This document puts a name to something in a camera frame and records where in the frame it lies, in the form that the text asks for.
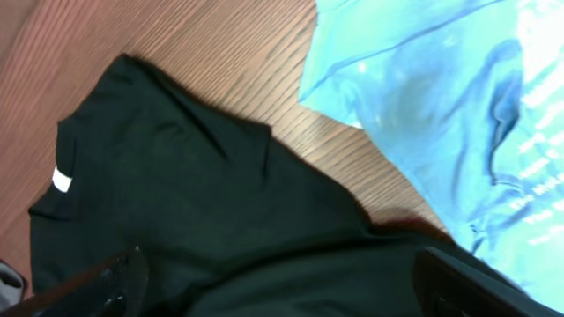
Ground light blue t-shirt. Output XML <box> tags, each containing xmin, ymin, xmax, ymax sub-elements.
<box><xmin>300</xmin><ymin>0</ymin><xmax>563</xmax><ymax>311</ymax></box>

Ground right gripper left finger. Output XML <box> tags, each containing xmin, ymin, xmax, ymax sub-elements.
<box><xmin>1</xmin><ymin>247</ymin><xmax>149</xmax><ymax>317</ymax></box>

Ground folded grey shorts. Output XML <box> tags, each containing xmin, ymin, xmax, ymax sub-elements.
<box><xmin>0</xmin><ymin>262</ymin><xmax>27</xmax><ymax>311</ymax></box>

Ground black t-shirt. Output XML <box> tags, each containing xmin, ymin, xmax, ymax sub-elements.
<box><xmin>28</xmin><ymin>53</ymin><xmax>564</xmax><ymax>317</ymax></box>

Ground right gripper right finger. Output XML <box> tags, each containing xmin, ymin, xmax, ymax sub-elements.
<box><xmin>412</xmin><ymin>247</ymin><xmax>551</xmax><ymax>317</ymax></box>

